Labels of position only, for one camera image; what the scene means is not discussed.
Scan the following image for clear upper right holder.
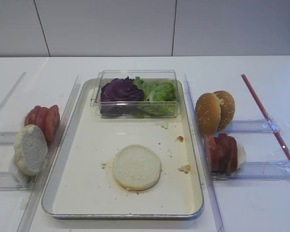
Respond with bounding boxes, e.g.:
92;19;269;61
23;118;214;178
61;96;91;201
224;119;280;133

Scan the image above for green lettuce leaves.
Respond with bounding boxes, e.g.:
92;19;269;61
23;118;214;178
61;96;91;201
133;76;176;116

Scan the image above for clear rail of tray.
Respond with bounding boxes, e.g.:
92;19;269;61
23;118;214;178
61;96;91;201
184;73;225;232
17;76;81;232

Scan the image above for white bread slice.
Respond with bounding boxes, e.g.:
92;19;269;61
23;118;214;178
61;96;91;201
112;145;162;191

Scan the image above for clear holder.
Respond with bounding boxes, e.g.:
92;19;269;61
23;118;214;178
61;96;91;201
0;132;17;146
0;172;34;191
224;119;280;133
212;161;290;181

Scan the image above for clear lower left holder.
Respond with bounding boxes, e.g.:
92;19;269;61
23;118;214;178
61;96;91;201
0;172;34;191

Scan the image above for clear plastic salad box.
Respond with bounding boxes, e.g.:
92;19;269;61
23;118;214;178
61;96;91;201
90;70;180;118

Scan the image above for white cheese slice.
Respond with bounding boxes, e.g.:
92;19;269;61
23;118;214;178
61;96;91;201
237;143;247;169

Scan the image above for clear rail left of tray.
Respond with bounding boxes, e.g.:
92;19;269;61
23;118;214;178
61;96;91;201
17;76;81;232

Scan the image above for remaining white bread slices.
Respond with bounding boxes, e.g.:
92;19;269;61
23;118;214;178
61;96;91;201
14;124;48;176

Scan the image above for red tomato slices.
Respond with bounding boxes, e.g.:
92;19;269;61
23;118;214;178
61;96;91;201
24;104;60;143

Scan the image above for clear lower right holder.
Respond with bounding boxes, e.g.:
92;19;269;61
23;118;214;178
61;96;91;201
212;161;290;181

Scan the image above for sesame bun half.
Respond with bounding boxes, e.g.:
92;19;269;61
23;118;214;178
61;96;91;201
195;93;221;135
214;90;235;132

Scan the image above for purple cabbage leaf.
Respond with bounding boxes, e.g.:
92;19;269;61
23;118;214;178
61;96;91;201
101;77;144;102

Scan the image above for rear sesame bun half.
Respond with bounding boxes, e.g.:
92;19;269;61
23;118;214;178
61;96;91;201
214;90;235;132

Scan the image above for clear upper left holder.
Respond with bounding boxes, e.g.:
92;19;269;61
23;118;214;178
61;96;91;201
0;132;17;146

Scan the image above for red plastic rod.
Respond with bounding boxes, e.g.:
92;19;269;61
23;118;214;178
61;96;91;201
241;74;290;162

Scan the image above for clear far left rail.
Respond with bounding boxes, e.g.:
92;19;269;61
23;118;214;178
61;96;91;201
0;72;27;111

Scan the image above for clear rail right of tray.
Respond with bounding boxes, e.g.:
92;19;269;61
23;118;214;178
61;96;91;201
184;73;225;232

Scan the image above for metal baking tray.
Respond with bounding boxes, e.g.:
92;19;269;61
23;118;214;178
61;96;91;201
41;79;203;220

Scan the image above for front sesame bun half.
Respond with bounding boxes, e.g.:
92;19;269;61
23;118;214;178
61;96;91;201
195;93;221;135

